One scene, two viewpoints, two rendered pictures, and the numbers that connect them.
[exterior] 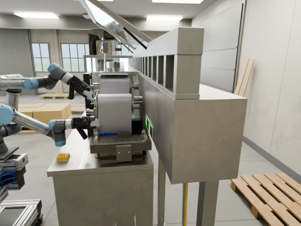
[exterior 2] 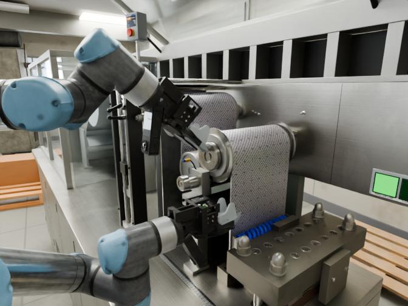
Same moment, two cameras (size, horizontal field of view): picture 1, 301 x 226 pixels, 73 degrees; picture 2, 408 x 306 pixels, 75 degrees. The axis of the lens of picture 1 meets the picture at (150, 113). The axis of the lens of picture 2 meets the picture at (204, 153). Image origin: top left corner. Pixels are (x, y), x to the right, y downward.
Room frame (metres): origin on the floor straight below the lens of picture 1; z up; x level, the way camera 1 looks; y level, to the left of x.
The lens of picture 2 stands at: (0.86, 0.74, 1.43)
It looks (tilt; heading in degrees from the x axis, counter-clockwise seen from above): 14 degrees down; 332
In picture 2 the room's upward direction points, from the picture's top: straight up
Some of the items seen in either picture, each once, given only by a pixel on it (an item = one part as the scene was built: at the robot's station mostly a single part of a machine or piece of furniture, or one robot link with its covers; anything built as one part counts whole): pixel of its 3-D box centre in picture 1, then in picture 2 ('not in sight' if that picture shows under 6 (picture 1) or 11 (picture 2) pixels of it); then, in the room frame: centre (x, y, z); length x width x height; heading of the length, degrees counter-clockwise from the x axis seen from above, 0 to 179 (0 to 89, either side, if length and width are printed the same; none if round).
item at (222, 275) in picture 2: not in sight; (257, 257); (1.42, 0.26, 0.92); 0.28 x 0.04 x 0.04; 99
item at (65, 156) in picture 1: (63, 156); not in sight; (1.27, 0.59, 0.91); 0.07 x 0.07 x 0.02; 9
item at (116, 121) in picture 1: (115, 122); (260, 198); (1.42, 0.26, 1.12); 0.23 x 0.01 x 0.18; 99
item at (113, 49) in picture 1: (106, 65); (10, 92); (8.26, 1.74, 1.31); 1.35 x 1.23 x 2.63; 4
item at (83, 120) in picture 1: (81, 123); (193, 220); (1.39, 0.49, 1.12); 0.12 x 0.08 x 0.09; 99
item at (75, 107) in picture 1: (73, 109); not in sight; (6.07, 2.35, 0.06); 1.30 x 0.92 x 0.12; 94
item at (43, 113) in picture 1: (40, 116); not in sight; (4.60, 2.58, 0.23); 1.33 x 0.96 x 0.46; 93
